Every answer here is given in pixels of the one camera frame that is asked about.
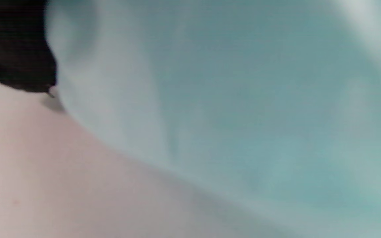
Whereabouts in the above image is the person's right hand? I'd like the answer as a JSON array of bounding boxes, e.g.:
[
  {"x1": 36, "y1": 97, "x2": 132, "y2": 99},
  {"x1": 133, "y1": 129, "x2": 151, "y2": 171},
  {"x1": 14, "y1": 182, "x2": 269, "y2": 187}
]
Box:
[{"x1": 0, "y1": 0, "x2": 58, "y2": 93}]

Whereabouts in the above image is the light blue gift wrapping paper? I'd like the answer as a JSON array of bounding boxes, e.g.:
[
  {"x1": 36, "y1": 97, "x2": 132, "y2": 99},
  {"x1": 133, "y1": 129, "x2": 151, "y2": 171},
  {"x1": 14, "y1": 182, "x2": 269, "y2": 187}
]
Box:
[{"x1": 45, "y1": 0, "x2": 381, "y2": 238}]

